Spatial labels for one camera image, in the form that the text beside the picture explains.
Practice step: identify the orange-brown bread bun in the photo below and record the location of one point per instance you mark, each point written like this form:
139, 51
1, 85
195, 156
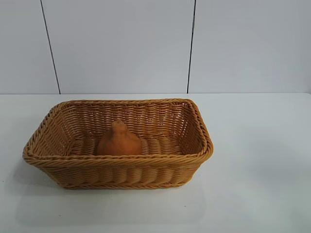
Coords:
119, 145

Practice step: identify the woven wicker basket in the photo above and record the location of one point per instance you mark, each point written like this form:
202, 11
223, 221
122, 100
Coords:
121, 170

